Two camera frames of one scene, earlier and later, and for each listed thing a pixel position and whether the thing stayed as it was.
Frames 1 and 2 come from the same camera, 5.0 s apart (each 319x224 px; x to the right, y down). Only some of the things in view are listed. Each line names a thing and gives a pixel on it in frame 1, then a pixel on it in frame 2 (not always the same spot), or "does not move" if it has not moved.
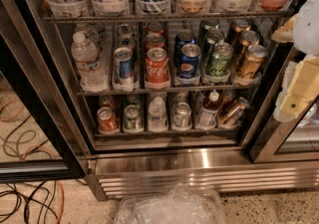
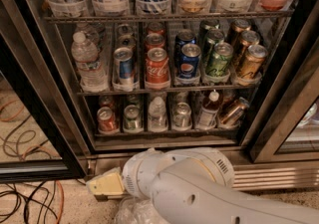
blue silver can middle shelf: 124,67 does not move
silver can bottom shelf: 133,120 does not move
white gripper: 308,30 to 141,176
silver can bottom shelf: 182,117 does not move
